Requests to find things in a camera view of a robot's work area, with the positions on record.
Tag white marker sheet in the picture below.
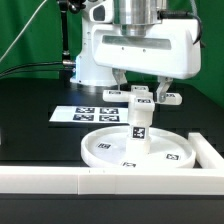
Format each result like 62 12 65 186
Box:
49 106 128 124

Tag white obstacle fence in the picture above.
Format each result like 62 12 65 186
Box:
0 133 224 195

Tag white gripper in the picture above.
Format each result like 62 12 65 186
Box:
89 1 202 103

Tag black cables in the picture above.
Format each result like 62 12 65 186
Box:
0 61 66 80

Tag black camera stand pole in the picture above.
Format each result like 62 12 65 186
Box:
56 0 86 82

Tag white cross table base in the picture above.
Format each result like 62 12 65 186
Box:
103 85 182 111

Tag grey diagonal cable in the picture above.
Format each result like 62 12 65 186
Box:
0 0 48 63

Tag white round table top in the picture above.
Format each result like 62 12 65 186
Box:
81 126 196 170

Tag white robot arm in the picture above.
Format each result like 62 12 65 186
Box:
72 0 202 105

